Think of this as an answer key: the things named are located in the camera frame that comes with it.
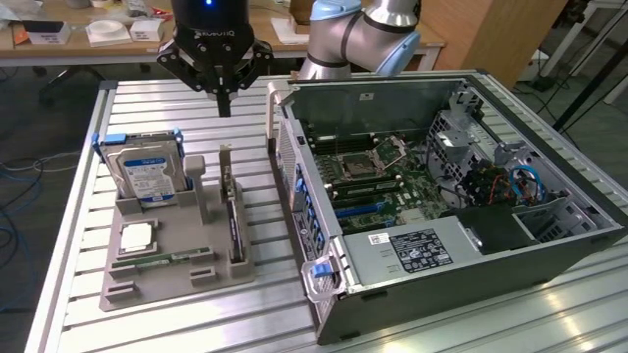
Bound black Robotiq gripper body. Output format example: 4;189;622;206
171;0;258;93

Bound Nvidia graphics card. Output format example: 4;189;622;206
218;143;247;266

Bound white paper sheets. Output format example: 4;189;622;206
270;16;311;46

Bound white cardboard box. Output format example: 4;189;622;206
128;18;166;43

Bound brown cardboard box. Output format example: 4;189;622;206
288;0;316;25

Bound white square dish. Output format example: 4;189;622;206
84;20;135;48

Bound wooden desk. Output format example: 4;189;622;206
0;0;448;69

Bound black office chair base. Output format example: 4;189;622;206
35;65;107;107

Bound black RAM slot row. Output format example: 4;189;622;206
312;132;376;154

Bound white box with black lid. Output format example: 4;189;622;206
22;20;74;46

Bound CPU socket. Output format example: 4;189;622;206
338;149;380;178

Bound metal socket cover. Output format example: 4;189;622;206
372;134;410;158

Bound black installed RAM stick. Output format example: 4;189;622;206
332;179;400;195

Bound blue slot retainer tabs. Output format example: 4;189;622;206
292;164;326;253

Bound grey parts rack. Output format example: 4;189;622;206
98;154;258;313

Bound blue expansion slot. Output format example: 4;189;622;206
335;203;387;219

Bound silver CPU chip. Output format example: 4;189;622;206
120;222;155;254

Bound silver perforated drive cage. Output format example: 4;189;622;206
426;88;500;185

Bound green Dell motherboard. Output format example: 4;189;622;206
307;126;463;236

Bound wooden cabinet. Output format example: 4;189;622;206
422;0;571;90

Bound green RAM stick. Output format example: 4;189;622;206
112;248;216;268

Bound silver chipset heatsink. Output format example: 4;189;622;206
396;210;430;224

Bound blue case latch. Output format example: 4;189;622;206
311;262;336;283

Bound white bin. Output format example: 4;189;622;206
519;49;552;84

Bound grey power supply unit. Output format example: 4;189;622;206
340;215;486;296

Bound black plastic shroud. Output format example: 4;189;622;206
459;204;540;257

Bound black tripod pole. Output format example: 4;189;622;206
552;14;628;130

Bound black open PC case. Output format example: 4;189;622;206
264;69;628;346

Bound white side table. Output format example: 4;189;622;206
539;0;628;104

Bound silver disk bay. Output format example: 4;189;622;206
512;194;611;246

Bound hard disk with blue bracket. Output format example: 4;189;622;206
91;126;187;204

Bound white floor cable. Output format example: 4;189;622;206
0;151;79;172

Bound blue floor cable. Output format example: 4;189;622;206
0;161;51;313

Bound red and black wire bundle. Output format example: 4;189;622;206
466;165;519;207

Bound blue data wire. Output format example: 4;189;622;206
508;165;548;204

